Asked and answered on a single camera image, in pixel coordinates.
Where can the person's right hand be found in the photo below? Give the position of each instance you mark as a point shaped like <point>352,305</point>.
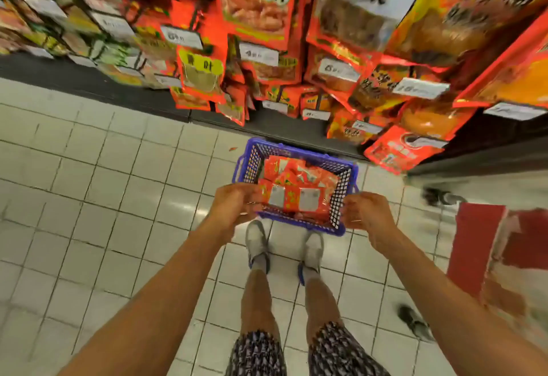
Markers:
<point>372,217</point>

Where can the person's left hand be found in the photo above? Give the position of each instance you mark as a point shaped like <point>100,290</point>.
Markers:
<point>229,209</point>

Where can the blue plastic basket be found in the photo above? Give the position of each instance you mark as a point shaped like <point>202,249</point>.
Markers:
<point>342,166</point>

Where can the pile of red seasoning packets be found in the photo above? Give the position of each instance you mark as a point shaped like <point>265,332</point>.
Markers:
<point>295,187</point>

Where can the person's right forearm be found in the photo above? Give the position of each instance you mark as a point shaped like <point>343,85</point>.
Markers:
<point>445,311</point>

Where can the person's left forearm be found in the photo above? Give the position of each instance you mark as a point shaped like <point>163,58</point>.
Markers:
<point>145,320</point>

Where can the person's left leg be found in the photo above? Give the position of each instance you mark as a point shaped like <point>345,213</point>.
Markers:
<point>257,303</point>

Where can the person's leg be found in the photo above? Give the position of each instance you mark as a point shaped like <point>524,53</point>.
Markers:
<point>257,303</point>
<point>321,303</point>

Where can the person's right leg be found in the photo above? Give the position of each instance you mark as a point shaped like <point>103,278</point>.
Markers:
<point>321,303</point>

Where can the grey left shoe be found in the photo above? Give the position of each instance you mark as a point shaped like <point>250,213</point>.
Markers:
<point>257,243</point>

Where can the grey shoe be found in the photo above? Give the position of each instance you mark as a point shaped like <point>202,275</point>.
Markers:
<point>257,243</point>
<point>312,256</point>

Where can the grey right shoe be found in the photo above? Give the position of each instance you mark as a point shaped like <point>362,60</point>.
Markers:
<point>312,256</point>

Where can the hanging display of seasoning packets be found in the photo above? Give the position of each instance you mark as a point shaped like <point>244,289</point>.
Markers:
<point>419,87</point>

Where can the dark patterned shorts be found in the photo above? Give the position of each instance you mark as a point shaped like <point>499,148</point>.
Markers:
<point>342,354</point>

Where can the rows of hanging red packets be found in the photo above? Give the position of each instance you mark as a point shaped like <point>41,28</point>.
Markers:
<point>257,3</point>

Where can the assorted green brown packets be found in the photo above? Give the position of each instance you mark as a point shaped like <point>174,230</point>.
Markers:
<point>51,20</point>

